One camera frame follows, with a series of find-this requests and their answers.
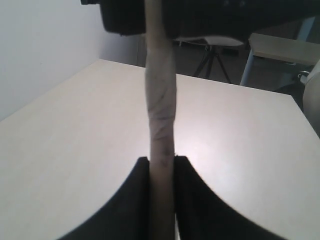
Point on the side table with grey leg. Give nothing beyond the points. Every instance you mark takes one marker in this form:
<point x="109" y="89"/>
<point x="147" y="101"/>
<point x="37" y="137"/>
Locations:
<point x="280" y="49"/>

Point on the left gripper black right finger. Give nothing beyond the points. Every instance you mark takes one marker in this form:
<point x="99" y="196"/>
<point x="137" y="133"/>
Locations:
<point x="202" y="215"/>

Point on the white chair with black legs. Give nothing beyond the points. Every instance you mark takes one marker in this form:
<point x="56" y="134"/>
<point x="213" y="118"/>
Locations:
<point x="213" y="45"/>

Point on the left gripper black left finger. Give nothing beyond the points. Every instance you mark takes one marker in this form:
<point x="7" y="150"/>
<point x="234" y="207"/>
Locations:
<point x="126" y="215"/>

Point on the white paint brush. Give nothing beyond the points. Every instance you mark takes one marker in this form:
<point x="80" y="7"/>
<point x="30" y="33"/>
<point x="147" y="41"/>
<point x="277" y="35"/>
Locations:
<point x="161" y="100"/>

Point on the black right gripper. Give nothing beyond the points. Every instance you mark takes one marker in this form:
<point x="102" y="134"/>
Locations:
<point x="195" y="19"/>

